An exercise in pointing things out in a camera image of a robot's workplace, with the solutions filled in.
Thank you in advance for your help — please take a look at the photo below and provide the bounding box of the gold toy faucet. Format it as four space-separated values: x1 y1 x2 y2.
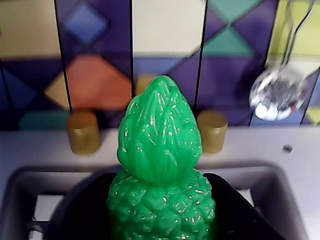
135 72 159 97

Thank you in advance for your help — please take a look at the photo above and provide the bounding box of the gold faucet knob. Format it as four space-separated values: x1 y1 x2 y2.
197 109 229 154
66 109 102 156

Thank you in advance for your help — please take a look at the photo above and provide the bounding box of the green toy pineapple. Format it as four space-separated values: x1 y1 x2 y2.
106 74 217 240

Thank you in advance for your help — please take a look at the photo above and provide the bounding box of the grey toy sink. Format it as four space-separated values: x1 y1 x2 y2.
0 161 311 240

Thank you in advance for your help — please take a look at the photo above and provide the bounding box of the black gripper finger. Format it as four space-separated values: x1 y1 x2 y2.
202 171 287 240
51 171 119 240

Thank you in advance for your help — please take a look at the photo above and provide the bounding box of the silver toy ladle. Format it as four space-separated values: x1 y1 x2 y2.
248 0 316 122

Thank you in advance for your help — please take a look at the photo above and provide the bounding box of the colourful geometric backsplash panel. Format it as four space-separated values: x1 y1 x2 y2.
0 0 320 132

